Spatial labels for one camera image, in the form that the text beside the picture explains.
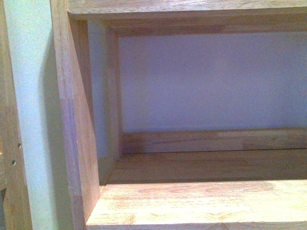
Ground wooden shelf unit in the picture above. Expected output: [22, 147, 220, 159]
[50, 0, 307, 230]

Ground wooden furniture panel at left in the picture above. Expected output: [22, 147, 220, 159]
[0, 1, 32, 230]

